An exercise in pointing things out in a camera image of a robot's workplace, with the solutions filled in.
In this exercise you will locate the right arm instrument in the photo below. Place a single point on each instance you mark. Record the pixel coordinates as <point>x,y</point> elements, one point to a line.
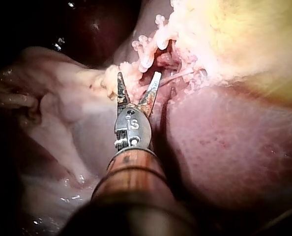
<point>133,127</point>

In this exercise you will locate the right arm instrument jaw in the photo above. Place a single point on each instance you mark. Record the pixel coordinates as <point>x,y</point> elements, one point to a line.
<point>121,91</point>
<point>151,94</point>

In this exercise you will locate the dark right arm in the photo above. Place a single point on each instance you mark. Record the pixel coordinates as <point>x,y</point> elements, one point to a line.
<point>133,186</point>

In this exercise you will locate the thin tube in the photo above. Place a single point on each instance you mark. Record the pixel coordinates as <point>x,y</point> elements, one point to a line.
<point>179,76</point>

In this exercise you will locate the white clip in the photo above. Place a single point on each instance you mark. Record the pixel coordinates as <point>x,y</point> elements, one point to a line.
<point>161,37</point>
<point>145,55</point>

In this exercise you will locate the pale fatty tissue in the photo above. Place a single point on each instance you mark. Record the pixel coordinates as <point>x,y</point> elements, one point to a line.
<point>62,83</point>

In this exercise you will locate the dark red liver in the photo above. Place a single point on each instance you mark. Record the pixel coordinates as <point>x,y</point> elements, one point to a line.
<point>222,147</point>

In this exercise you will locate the gallbladder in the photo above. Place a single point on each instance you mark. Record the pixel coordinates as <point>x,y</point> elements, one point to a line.
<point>234,37</point>

